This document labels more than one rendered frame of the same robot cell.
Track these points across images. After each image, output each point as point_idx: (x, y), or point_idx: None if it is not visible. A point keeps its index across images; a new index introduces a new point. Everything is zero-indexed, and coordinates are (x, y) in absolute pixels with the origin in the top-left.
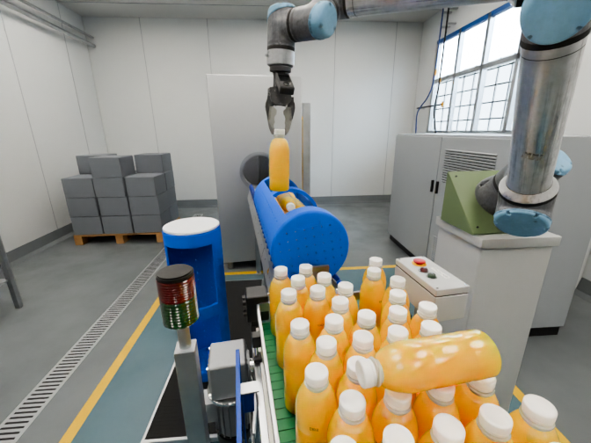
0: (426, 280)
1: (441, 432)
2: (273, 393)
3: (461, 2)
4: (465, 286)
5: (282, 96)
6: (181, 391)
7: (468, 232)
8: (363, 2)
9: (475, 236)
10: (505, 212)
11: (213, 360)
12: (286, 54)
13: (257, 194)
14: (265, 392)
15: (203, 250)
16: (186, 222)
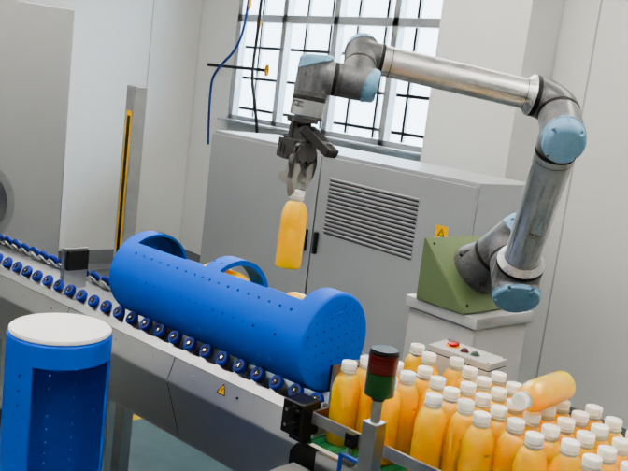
0: (474, 359)
1: (565, 421)
2: None
3: (488, 99)
4: (505, 359)
5: (308, 152)
6: (372, 465)
7: (458, 312)
8: (402, 72)
9: (467, 317)
10: (506, 287)
11: None
12: (321, 108)
13: (139, 267)
14: None
15: (40, 378)
16: (43, 324)
